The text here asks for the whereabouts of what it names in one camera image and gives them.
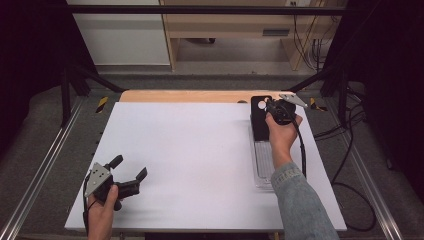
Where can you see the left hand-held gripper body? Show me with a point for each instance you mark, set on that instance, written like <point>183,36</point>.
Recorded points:
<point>98,178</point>

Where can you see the black curtain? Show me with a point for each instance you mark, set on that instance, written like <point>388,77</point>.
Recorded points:
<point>30,60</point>
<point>393,66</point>

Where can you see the white cabinet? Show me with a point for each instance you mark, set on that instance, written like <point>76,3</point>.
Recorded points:
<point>123,36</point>

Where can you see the black frame stand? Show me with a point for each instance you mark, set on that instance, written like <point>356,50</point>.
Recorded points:
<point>66,96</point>
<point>341,93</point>

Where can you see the black horizontal frame bar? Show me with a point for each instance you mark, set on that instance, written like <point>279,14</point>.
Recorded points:
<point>200,10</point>

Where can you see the black phone case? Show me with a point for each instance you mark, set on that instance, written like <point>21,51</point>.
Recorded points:
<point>260,123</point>

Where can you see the person's left hand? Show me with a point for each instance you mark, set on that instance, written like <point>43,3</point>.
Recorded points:
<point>101,213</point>

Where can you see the person's right hand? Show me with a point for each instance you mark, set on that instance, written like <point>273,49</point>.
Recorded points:
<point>283,140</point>

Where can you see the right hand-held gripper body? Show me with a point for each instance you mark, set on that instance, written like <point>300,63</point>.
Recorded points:
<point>283,110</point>

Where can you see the aluminium floor rail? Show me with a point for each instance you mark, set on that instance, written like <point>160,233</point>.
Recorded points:
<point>40,170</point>
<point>370,186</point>

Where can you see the white power socket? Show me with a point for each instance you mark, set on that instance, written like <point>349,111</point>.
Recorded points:
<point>301,2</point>

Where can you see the wooden desk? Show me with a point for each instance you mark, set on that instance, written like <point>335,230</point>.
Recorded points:
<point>226,23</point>

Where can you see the clear plastic tray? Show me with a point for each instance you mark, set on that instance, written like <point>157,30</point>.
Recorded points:
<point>264,160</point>

